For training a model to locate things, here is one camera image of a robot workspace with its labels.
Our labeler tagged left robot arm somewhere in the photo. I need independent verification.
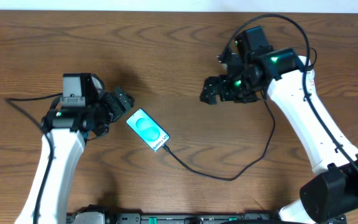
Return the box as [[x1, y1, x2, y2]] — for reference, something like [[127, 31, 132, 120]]
[[16, 73, 134, 223]]

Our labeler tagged black charger cable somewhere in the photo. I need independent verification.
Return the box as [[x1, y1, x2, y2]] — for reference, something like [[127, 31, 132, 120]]
[[161, 46, 318, 182]]

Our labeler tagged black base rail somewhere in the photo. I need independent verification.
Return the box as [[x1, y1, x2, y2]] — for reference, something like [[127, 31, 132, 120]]
[[66, 212, 283, 224]]

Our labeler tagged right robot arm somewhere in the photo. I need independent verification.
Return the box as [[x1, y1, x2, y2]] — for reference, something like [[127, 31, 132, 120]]
[[200, 26, 358, 223]]

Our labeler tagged white power strip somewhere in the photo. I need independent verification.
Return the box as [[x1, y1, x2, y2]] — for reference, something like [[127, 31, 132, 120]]
[[298, 55, 316, 94]]

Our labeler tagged blue Galaxy smartphone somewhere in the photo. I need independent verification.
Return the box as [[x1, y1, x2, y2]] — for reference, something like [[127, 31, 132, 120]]
[[126, 108, 170, 152]]

